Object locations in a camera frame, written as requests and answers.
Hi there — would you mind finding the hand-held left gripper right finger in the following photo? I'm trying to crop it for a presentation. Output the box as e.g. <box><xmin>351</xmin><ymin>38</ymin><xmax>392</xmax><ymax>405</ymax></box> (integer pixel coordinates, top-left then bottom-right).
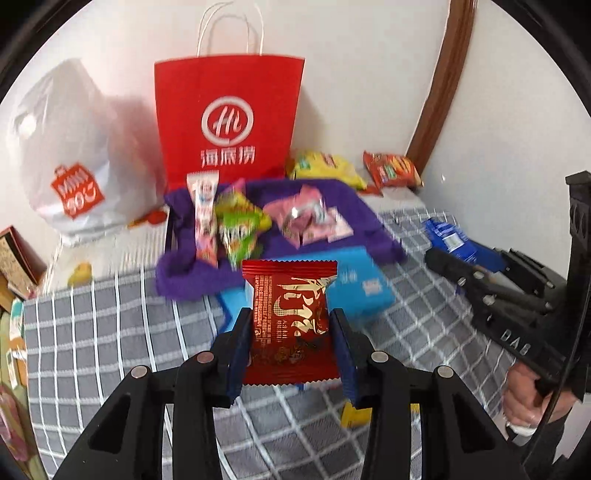
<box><xmin>329</xmin><ymin>308</ymin><xmax>529</xmax><ymax>480</ymax></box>

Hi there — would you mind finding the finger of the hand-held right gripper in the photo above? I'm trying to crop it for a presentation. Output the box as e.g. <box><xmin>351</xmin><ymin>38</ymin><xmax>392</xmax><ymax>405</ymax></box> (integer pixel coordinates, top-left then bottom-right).
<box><xmin>425</xmin><ymin>248</ymin><xmax>497</xmax><ymax>305</ymax></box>
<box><xmin>496</xmin><ymin>249</ymin><xmax>555</xmax><ymax>301</ymax></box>

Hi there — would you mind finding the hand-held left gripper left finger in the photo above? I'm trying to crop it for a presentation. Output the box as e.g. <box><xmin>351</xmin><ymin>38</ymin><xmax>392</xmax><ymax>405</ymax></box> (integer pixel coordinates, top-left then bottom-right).
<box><xmin>53</xmin><ymin>307</ymin><xmax>254</xmax><ymax>480</ymax></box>

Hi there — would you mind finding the dark blue snack packet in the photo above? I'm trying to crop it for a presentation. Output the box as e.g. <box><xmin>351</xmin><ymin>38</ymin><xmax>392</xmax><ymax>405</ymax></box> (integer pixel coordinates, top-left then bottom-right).
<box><xmin>421</xmin><ymin>218</ymin><xmax>506</xmax><ymax>273</ymax></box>

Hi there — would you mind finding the dark red snack packet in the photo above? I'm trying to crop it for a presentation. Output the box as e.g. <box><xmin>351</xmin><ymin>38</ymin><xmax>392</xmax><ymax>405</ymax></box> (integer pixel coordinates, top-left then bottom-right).
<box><xmin>241</xmin><ymin>259</ymin><xmax>339</xmax><ymax>386</ymax></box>

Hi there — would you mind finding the green triangular snack packet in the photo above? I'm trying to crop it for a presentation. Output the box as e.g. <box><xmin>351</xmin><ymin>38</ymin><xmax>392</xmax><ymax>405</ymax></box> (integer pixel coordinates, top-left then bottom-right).
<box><xmin>215</xmin><ymin>182</ymin><xmax>273</xmax><ymax>271</ymax></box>

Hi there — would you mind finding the long pink snack stick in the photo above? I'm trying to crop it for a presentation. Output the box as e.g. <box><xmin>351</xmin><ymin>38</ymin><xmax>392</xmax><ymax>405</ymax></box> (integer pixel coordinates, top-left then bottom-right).
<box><xmin>186</xmin><ymin>170</ymin><xmax>220</xmax><ymax>269</ymax></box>

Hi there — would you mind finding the person's right hand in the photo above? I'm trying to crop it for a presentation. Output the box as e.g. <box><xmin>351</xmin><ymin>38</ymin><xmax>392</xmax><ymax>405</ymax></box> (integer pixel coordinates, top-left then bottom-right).
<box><xmin>503</xmin><ymin>360</ymin><xmax>578</xmax><ymax>432</ymax></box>

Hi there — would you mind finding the yellow snack packet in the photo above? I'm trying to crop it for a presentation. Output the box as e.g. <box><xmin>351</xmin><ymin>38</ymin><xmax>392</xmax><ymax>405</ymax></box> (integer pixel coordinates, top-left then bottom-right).
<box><xmin>341</xmin><ymin>401</ymin><xmax>375</xmax><ymax>429</ymax></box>

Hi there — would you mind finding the light blue tissue pack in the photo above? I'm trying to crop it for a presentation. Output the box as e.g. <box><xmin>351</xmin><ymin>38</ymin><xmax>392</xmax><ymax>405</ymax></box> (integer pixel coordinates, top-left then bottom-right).
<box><xmin>318</xmin><ymin>246</ymin><xmax>394</xmax><ymax>324</ymax></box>

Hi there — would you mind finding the grey checked blanket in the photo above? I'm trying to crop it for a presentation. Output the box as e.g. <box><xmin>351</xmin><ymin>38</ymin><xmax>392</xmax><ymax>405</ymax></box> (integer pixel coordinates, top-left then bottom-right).
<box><xmin>23</xmin><ymin>208</ymin><xmax>522</xmax><ymax>480</ymax></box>

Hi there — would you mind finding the purple towel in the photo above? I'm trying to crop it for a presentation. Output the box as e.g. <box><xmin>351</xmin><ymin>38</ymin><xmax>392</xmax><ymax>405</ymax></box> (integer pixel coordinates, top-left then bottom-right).
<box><xmin>154</xmin><ymin>178</ymin><xmax>407</xmax><ymax>303</ymax></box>

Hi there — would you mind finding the orange-red snack packet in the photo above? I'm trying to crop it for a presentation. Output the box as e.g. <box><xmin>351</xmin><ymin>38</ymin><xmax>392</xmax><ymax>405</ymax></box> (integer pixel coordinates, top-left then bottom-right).
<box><xmin>362</xmin><ymin>151</ymin><xmax>424</xmax><ymax>192</ymax></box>

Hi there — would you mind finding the pink square sachet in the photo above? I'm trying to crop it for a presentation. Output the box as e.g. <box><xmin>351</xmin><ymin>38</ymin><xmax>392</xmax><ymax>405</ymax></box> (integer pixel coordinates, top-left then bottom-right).
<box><xmin>323</xmin><ymin>208</ymin><xmax>354</xmax><ymax>243</ymax></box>

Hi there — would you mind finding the pink snack packet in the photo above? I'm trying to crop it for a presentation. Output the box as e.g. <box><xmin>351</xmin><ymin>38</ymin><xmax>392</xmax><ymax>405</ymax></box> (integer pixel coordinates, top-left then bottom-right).
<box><xmin>263</xmin><ymin>185</ymin><xmax>326</xmax><ymax>250</ymax></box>

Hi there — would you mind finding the yellow snack bag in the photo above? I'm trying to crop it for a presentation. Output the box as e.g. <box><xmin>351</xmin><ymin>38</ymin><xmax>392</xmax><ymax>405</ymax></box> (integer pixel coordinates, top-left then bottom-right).
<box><xmin>286</xmin><ymin>151</ymin><xmax>368</xmax><ymax>191</ymax></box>

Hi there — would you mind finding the white plastic shopping bag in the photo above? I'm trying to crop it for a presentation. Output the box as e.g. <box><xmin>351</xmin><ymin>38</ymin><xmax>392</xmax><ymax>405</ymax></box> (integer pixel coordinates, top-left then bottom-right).
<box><xmin>9</xmin><ymin>58</ymin><xmax>169</xmax><ymax>247</ymax></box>

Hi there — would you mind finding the red paper shopping bag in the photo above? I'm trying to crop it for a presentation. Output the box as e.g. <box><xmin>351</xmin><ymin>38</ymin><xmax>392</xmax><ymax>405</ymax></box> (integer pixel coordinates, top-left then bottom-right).
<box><xmin>154</xmin><ymin>2</ymin><xmax>306</xmax><ymax>192</ymax></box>

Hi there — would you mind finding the brown wooden door frame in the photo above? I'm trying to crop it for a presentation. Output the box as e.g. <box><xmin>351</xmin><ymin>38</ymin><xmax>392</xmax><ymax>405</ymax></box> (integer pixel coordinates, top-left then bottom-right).
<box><xmin>406</xmin><ymin>0</ymin><xmax>478</xmax><ymax>174</ymax></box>

